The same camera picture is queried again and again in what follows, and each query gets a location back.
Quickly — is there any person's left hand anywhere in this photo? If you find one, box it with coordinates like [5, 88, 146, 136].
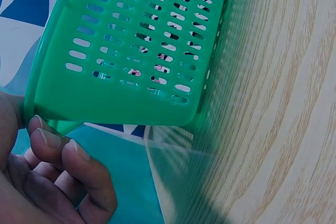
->
[0, 91, 118, 224]

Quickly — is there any green slotted plastic basket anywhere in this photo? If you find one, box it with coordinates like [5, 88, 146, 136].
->
[23, 0, 236, 135]

